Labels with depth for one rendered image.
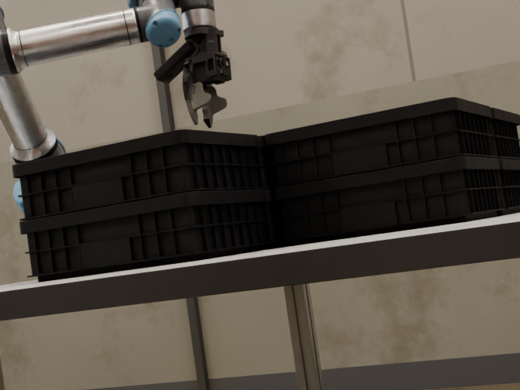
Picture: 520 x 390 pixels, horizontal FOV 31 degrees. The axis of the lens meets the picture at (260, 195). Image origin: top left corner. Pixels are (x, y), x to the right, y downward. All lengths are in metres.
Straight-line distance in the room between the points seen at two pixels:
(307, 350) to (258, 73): 1.84
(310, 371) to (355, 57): 1.78
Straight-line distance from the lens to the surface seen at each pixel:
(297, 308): 2.71
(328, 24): 4.17
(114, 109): 4.57
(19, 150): 2.31
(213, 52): 2.05
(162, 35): 1.98
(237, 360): 4.32
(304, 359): 2.74
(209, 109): 2.10
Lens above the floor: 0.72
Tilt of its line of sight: 3 degrees up
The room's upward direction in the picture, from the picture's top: 8 degrees counter-clockwise
